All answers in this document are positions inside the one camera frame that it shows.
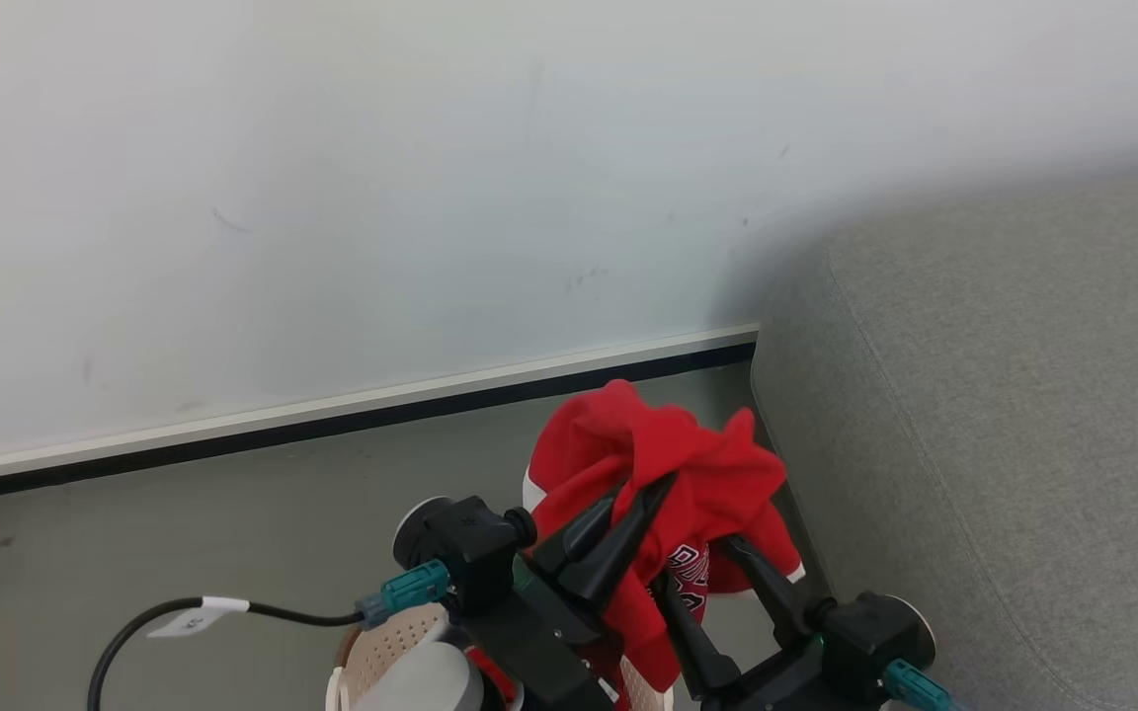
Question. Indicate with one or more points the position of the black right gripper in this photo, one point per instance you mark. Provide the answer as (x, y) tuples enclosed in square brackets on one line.
[(855, 642)]

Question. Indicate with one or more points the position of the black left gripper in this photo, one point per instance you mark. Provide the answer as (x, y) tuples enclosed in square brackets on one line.
[(475, 553)]

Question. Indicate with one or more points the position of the red sports jersey garment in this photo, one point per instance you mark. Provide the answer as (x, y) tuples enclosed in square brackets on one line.
[(697, 464)]

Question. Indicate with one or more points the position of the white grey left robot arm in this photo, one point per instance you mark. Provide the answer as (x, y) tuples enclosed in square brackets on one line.
[(421, 683)]

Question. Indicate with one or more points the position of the cream perforated laundry basket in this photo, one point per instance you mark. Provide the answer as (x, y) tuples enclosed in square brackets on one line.
[(391, 642)]

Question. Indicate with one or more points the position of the white and black baseboard strip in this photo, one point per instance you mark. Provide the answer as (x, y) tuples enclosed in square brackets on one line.
[(332, 415)]

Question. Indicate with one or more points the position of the grey fabric sofa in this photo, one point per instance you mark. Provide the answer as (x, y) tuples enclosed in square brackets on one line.
[(1004, 444)]

